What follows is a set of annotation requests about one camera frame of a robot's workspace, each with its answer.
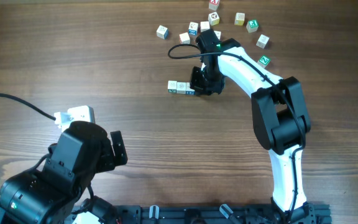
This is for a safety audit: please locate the wooden block number one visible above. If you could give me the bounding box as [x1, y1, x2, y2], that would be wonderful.
[214, 30, 221, 40]

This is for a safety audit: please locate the yellow wooden block with animal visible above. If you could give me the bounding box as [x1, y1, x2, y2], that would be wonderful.
[208, 12, 220, 26]

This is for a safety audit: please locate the wooden block red picture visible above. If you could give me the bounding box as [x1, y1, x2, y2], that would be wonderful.
[186, 82, 195, 95]

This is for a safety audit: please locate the wooden block number six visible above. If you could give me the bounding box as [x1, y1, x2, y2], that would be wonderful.
[167, 80, 177, 93]

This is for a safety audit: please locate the green Z wooden block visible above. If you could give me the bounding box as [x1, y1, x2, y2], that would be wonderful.
[257, 55, 271, 68]

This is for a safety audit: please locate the white wooden block far right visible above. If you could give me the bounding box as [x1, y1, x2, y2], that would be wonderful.
[256, 34, 269, 49]

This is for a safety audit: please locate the red X wooden block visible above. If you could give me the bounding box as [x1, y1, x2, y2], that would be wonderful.
[209, 0, 220, 11]

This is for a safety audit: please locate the green letter wooden block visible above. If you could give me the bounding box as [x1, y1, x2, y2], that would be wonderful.
[246, 19, 259, 33]

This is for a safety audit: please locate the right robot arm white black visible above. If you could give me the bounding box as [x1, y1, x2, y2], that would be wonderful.
[190, 29, 311, 215]

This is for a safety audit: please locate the wooden block beside blue one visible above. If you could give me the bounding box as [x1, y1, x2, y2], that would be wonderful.
[200, 21, 210, 32]

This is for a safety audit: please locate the blue sided wooden block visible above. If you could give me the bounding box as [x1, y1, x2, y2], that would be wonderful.
[188, 22, 198, 35]

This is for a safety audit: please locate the wooden block number eight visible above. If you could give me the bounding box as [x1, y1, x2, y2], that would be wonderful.
[179, 32, 191, 44]

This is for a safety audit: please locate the blue edged wooden block left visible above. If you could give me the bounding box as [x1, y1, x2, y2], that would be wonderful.
[156, 25, 169, 39]

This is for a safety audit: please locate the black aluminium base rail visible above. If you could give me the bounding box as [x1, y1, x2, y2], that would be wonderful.
[61, 203, 333, 224]

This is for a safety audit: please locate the wooden block number nine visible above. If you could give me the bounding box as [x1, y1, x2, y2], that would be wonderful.
[176, 82, 186, 95]

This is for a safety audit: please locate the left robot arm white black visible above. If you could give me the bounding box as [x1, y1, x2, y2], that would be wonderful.
[0, 121, 127, 224]

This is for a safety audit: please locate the yellow plain wooden block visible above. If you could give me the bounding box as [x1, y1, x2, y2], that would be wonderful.
[234, 12, 246, 26]

